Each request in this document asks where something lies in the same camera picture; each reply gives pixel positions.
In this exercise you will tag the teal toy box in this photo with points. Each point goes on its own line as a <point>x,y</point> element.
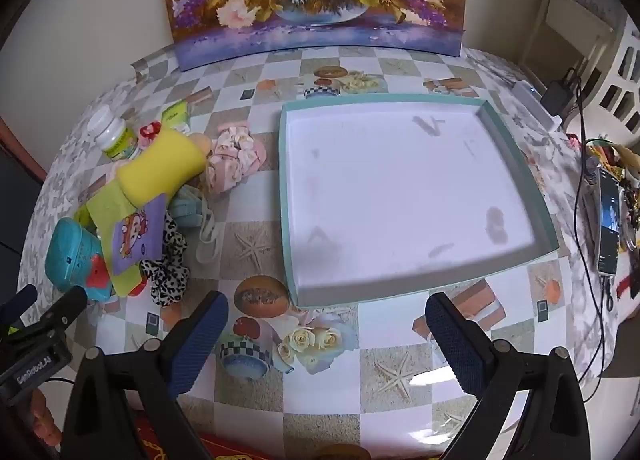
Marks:
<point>75,259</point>

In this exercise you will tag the white power strip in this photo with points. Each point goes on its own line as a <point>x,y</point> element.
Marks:
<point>531,100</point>

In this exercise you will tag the green tissue packet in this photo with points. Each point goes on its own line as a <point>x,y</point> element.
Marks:
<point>177,117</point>

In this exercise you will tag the round beige makeup puff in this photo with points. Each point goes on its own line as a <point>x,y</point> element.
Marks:
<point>204,143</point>

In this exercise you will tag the light blue face mask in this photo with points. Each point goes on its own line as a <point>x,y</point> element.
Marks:
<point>190,211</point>

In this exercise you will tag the red white knot toy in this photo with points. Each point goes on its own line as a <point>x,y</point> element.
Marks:
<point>147,133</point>

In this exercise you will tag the pink fabric scrunchie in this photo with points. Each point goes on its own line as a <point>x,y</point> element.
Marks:
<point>236,154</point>

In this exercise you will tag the left hand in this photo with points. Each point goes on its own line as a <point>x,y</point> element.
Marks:
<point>44,426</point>

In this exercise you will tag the white green pill bottle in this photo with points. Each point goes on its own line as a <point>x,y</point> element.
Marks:
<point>112,134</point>

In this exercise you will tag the smartphone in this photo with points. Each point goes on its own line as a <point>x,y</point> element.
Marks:
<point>608,222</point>

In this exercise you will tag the teal shallow box tray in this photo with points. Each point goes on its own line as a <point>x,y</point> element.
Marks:
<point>384,195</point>

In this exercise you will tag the yellow sponge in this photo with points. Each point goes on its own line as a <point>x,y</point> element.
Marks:
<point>169,162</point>

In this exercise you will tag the black power adapter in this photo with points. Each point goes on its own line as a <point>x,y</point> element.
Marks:
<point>557,97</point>

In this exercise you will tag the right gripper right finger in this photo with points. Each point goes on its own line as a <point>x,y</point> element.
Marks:
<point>553,424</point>

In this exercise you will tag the leopard print scrunchie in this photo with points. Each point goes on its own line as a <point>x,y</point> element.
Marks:
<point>168,277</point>

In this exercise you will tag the purple cartoon wipes packet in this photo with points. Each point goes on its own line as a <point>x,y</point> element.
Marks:
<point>139,236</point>

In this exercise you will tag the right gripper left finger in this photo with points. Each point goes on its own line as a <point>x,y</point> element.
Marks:
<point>99,423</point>

